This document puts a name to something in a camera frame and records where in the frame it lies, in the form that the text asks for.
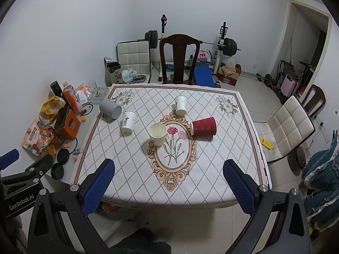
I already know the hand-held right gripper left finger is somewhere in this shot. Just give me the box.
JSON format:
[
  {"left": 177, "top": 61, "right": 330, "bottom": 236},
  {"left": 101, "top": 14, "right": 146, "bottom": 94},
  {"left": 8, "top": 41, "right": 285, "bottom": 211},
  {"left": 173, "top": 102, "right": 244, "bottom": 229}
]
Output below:
[{"left": 26, "top": 159, "right": 115, "bottom": 254}]

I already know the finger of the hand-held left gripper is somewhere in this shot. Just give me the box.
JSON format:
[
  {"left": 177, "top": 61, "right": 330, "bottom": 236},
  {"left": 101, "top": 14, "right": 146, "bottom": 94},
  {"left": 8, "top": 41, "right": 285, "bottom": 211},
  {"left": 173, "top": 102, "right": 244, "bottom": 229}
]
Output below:
[
  {"left": 0, "top": 154, "right": 54, "bottom": 191},
  {"left": 0, "top": 149, "right": 20, "bottom": 169}
]

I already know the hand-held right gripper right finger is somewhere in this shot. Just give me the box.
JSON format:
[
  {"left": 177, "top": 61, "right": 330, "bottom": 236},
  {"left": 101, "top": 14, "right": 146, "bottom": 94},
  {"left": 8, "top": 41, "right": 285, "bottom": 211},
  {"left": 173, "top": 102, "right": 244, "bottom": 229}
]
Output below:
[{"left": 223, "top": 159, "right": 311, "bottom": 254}]

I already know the red ribbed paper cup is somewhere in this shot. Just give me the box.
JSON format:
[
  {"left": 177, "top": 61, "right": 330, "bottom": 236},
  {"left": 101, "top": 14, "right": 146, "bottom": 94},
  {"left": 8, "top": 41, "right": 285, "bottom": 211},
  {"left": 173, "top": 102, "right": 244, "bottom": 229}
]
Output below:
[{"left": 190, "top": 116, "right": 217, "bottom": 137}]

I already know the white paper cup black print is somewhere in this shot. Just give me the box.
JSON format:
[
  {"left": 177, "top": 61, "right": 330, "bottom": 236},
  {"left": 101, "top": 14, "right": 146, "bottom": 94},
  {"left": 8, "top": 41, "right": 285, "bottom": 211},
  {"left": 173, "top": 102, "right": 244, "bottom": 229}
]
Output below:
[{"left": 120, "top": 110, "right": 139, "bottom": 135}]

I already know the plain white paper cup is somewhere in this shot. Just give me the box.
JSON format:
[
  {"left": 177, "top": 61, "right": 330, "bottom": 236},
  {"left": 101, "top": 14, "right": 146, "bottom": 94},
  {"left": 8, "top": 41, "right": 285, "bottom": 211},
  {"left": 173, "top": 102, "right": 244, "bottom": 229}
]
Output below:
[{"left": 148, "top": 122, "right": 167, "bottom": 147}]

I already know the grey ribbed cup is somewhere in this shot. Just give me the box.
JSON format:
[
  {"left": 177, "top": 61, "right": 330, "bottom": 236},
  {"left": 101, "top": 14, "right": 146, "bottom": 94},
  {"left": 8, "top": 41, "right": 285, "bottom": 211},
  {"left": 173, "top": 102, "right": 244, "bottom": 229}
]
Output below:
[{"left": 99, "top": 98, "right": 122, "bottom": 120}]

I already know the white paper cup small print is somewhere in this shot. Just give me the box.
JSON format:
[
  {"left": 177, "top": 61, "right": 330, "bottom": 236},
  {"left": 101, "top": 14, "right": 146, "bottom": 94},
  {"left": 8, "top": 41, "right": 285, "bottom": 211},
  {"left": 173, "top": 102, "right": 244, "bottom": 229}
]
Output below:
[{"left": 174, "top": 95, "right": 189, "bottom": 116}]

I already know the black round lid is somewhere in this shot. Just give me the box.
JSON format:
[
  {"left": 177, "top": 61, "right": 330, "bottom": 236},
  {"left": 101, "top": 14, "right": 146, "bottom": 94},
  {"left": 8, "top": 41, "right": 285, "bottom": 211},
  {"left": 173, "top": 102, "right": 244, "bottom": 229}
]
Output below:
[
  {"left": 50, "top": 163, "right": 65, "bottom": 181},
  {"left": 57, "top": 148, "right": 71, "bottom": 163}
]

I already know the colourful snack packet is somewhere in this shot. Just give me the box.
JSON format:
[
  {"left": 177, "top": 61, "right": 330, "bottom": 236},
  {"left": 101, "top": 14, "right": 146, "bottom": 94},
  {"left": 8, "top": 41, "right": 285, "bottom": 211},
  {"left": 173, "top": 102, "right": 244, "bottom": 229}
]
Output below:
[{"left": 21, "top": 119, "right": 58, "bottom": 158}]

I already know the floral diamond pattern tablecloth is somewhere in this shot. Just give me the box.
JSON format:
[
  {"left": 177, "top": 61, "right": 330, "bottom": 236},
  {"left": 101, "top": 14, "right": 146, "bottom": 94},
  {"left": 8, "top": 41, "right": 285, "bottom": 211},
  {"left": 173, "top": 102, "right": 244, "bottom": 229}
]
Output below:
[{"left": 70, "top": 83, "right": 273, "bottom": 208}]

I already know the yellow floor item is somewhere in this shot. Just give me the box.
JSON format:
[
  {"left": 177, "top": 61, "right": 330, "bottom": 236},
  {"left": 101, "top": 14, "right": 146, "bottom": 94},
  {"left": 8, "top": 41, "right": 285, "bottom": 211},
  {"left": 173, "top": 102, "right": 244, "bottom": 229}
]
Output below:
[{"left": 259, "top": 137, "right": 273, "bottom": 150}]

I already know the orange box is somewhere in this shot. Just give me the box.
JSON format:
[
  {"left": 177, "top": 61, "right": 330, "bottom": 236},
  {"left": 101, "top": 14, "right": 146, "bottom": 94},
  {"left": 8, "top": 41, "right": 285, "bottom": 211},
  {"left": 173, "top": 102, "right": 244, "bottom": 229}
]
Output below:
[{"left": 54, "top": 106, "right": 81, "bottom": 139}]

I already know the yellow plastic bag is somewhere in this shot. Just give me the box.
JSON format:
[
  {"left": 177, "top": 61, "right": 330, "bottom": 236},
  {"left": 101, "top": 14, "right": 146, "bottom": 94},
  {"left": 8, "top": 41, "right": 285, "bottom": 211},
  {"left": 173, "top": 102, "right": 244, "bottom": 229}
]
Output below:
[{"left": 39, "top": 96, "right": 67, "bottom": 125}]

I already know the dark fuzzy cloth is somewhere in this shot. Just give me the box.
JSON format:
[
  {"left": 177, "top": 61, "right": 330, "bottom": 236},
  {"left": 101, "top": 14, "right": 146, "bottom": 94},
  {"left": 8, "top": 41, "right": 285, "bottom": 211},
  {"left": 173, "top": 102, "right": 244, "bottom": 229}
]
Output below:
[{"left": 106, "top": 228, "right": 173, "bottom": 254}]

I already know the orange drink bottle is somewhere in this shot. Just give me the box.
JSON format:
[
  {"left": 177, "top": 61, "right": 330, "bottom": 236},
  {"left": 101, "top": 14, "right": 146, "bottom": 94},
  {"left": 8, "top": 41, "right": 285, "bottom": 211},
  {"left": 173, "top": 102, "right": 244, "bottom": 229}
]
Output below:
[{"left": 63, "top": 83, "right": 84, "bottom": 112}]

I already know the white padded chair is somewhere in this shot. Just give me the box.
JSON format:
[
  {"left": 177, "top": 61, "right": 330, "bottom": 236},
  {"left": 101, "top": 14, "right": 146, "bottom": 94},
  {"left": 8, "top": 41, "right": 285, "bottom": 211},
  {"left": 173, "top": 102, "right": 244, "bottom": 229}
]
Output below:
[
  {"left": 253, "top": 95, "right": 316, "bottom": 170},
  {"left": 116, "top": 40, "right": 152, "bottom": 83}
]

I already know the black cylinder bottle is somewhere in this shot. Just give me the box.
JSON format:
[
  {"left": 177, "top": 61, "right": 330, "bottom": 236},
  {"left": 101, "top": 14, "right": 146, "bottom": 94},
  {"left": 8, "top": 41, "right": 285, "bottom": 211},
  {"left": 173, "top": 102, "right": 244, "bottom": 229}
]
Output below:
[{"left": 50, "top": 81, "right": 65, "bottom": 99}]

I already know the blue clothes pile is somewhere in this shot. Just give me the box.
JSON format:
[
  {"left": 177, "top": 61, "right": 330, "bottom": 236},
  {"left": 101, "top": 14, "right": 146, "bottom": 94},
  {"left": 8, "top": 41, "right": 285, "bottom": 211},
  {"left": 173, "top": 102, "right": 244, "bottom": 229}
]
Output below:
[{"left": 302, "top": 130, "right": 339, "bottom": 229}]

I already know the clear glass dish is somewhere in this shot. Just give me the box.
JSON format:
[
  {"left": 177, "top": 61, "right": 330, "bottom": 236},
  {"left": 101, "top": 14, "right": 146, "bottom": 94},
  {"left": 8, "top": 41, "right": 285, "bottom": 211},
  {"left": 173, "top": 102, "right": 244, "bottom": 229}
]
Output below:
[{"left": 87, "top": 81, "right": 109, "bottom": 104}]

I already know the cardboard box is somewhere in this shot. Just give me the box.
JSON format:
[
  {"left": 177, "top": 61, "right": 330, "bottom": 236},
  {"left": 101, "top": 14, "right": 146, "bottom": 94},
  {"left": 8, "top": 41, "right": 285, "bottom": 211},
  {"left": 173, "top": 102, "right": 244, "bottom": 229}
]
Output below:
[{"left": 217, "top": 65, "right": 242, "bottom": 86}]

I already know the black dumbbell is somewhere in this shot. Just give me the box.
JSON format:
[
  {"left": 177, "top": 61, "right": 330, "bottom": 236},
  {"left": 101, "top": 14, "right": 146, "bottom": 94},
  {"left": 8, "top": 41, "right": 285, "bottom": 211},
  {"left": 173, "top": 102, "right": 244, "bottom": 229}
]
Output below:
[{"left": 247, "top": 73, "right": 277, "bottom": 88}]

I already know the silver box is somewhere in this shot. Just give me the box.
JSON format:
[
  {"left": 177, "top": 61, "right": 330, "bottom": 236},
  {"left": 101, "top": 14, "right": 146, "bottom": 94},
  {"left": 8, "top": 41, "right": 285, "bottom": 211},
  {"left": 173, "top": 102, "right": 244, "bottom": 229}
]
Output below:
[{"left": 103, "top": 57, "right": 122, "bottom": 87}]

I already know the pink suitcase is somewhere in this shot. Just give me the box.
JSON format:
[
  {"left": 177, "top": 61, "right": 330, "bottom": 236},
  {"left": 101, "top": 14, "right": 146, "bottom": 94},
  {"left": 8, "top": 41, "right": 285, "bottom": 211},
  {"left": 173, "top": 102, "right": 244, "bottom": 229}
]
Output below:
[{"left": 281, "top": 75, "right": 300, "bottom": 97}]

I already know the green white plastic bag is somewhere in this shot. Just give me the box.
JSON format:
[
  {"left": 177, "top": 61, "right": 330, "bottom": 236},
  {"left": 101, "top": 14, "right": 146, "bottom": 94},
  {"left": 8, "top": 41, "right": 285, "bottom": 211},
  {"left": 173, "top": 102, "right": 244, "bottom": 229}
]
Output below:
[{"left": 121, "top": 69, "right": 138, "bottom": 83}]

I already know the blue bench pad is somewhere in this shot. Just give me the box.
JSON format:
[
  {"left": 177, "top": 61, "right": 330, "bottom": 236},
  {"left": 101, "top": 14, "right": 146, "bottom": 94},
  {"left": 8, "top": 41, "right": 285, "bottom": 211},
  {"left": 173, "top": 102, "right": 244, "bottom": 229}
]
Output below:
[{"left": 193, "top": 66, "right": 215, "bottom": 88}]

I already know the folded grey cart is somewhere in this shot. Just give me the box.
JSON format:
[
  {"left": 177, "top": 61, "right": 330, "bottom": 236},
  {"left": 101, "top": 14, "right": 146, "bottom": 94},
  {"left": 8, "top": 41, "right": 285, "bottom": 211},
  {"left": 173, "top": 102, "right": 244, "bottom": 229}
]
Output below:
[{"left": 277, "top": 60, "right": 299, "bottom": 85}]

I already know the black scooter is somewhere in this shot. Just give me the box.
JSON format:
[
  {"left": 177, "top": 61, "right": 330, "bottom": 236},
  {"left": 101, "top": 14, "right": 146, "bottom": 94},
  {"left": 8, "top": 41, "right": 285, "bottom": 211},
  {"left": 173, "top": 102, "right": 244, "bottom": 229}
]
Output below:
[{"left": 299, "top": 61, "right": 313, "bottom": 91}]

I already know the red white plastic bag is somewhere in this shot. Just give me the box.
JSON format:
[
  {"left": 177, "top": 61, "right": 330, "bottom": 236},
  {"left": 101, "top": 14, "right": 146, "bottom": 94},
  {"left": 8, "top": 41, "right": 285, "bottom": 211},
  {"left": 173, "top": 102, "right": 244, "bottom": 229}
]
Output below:
[{"left": 196, "top": 49, "right": 212, "bottom": 63}]

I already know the black barbell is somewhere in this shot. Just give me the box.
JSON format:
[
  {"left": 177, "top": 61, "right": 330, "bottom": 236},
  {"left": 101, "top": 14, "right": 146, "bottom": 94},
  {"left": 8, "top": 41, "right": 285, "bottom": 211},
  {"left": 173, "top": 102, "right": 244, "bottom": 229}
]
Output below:
[{"left": 144, "top": 30, "right": 241, "bottom": 57}]

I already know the dark wooden chair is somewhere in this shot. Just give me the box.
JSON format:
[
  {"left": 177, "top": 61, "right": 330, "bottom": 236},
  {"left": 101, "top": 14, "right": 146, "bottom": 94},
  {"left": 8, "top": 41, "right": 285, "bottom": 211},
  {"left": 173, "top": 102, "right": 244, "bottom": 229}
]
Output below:
[{"left": 159, "top": 34, "right": 201, "bottom": 84}]

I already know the white weight rack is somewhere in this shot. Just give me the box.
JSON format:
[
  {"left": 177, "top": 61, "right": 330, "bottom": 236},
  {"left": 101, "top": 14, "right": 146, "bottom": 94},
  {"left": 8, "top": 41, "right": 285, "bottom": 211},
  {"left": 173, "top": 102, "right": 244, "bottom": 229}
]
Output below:
[{"left": 158, "top": 14, "right": 231, "bottom": 83}]

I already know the black cable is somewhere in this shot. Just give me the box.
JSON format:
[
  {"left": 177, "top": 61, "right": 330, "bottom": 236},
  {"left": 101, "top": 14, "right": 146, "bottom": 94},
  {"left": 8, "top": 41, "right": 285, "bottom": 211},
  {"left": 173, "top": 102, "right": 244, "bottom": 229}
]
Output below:
[{"left": 79, "top": 103, "right": 94, "bottom": 115}]

